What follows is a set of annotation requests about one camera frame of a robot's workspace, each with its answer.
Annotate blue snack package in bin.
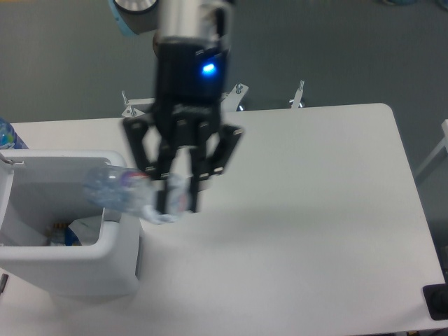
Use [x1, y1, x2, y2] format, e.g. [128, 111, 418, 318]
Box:
[45, 223, 81, 246]

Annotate black clamp at table corner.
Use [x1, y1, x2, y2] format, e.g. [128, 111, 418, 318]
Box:
[423, 283, 447, 321]

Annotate white paper wrapper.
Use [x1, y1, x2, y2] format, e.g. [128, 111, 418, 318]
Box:
[68, 216, 102, 246]

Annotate clear plastic water bottle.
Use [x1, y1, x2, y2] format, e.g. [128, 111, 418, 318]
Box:
[83, 165, 190, 225]

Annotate blue labelled bottle at edge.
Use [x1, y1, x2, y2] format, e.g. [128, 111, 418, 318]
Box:
[1, 118, 29, 150]

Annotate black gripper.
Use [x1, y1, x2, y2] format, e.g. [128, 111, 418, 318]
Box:
[122, 38, 244, 214]

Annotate dark object at left edge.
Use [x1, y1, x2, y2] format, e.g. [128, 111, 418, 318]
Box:
[0, 273, 9, 295]

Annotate white pedestal base frame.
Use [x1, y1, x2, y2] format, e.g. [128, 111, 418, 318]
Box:
[121, 80, 305, 118]

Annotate white frame at right edge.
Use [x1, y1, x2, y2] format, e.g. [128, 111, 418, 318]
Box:
[414, 119, 447, 185]

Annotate white plastic trash can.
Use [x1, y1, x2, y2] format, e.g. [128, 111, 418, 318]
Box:
[1, 149, 142, 296]

